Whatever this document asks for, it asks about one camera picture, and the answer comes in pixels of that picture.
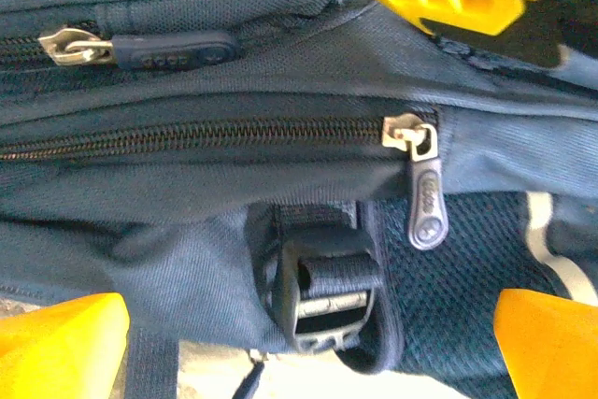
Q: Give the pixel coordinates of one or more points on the navy blue student backpack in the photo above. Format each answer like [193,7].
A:
[187,193]

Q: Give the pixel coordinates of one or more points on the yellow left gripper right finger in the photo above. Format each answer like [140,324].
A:
[551,347]

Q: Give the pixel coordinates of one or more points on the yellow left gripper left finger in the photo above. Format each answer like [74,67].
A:
[56,352]

